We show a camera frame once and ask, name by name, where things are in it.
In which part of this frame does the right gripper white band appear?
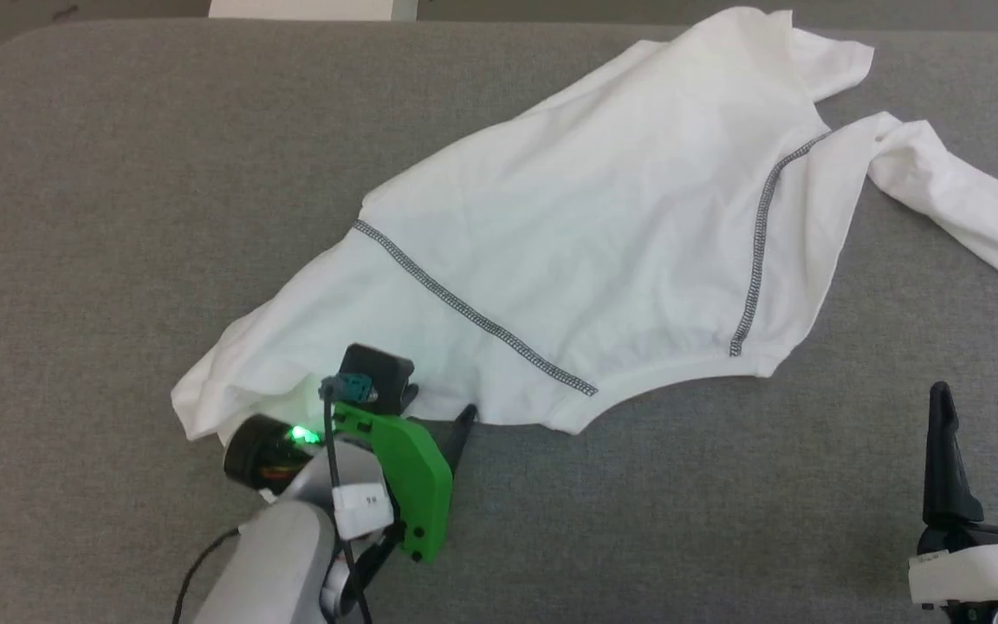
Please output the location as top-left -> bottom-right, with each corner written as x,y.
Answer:
908,381 -> 998,624

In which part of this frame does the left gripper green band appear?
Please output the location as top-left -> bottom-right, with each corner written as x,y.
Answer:
224,385 -> 479,599

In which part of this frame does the white long-sleeve garment grey stitching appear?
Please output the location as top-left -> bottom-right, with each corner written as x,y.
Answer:
170,7 -> 998,443

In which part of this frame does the grey fabric sofa surface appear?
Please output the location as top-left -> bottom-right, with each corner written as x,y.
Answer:
0,19 -> 998,624

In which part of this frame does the white square pillar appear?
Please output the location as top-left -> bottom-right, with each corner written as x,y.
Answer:
209,0 -> 419,22

